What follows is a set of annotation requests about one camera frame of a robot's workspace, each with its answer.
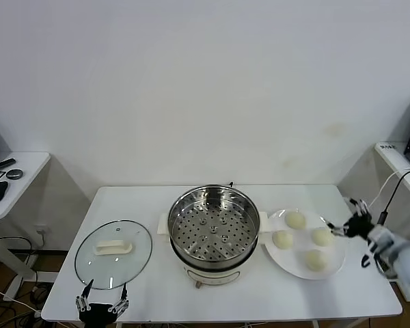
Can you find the round glass pot lid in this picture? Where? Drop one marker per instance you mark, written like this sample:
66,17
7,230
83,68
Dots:
99,266

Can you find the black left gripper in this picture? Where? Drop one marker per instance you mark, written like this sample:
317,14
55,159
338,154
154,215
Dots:
97,312

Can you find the black bar shaped device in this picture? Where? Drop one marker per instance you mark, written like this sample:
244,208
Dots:
7,163

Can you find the cream electric cooker base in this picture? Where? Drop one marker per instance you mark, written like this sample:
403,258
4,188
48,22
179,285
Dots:
213,275

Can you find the stainless steel steamer basket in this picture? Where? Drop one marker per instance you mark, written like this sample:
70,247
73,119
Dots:
191,205

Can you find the white side desk with label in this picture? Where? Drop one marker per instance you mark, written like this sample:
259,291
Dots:
393,160

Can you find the round dark grey disc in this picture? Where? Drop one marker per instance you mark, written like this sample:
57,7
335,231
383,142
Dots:
14,173

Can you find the white printed desk label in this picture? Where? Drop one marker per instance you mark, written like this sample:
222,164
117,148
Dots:
387,147

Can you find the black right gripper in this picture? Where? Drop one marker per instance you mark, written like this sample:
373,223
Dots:
358,225

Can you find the round white plate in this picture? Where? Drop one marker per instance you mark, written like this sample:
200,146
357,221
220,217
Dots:
294,263

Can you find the white steamed baozi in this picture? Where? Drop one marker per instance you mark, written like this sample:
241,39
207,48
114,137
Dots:
323,236
315,260
283,239
295,220

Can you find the white wall socket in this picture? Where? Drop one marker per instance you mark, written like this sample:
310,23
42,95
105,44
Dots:
41,228

